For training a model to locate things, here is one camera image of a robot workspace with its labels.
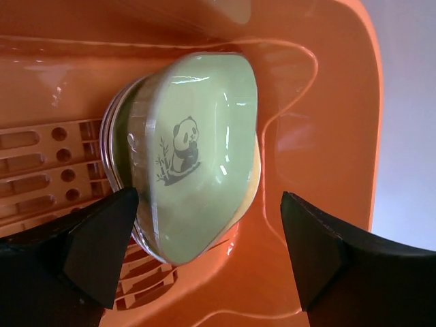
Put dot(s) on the orange plastic bin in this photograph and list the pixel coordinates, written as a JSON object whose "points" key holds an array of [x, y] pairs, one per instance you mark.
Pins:
{"points": [[318, 69]]}

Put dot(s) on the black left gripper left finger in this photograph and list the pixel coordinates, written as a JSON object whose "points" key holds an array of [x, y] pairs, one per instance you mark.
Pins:
{"points": [[66, 272]]}

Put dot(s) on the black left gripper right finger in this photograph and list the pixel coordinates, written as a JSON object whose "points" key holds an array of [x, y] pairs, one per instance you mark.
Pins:
{"points": [[346, 276]]}

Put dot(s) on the brown panda plate front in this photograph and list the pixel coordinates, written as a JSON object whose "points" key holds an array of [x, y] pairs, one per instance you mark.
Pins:
{"points": [[113, 137]]}

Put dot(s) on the yellow panda plate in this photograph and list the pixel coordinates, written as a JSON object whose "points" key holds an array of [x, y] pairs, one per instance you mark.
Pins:
{"points": [[254, 181]]}

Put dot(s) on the green panda plate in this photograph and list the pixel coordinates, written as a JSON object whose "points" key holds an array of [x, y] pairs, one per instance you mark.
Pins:
{"points": [[191, 133]]}

